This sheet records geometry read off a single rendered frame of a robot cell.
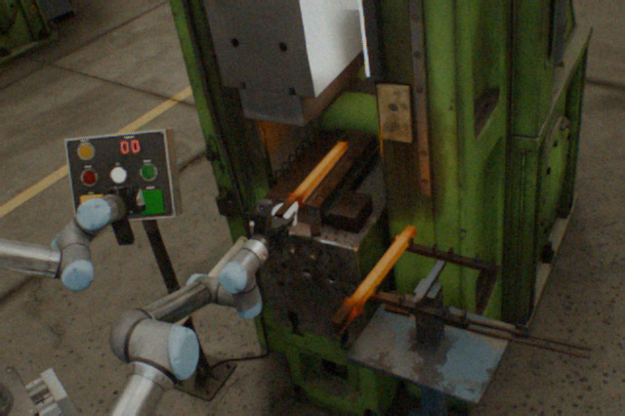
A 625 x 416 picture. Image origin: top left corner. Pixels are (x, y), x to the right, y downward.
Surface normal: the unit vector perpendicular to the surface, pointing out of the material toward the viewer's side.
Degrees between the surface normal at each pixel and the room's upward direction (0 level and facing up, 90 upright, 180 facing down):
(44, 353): 0
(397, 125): 90
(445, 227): 90
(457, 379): 0
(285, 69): 90
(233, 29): 90
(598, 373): 0
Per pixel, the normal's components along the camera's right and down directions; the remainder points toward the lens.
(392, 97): -0.47, 0.58
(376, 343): -0.14, -0.79
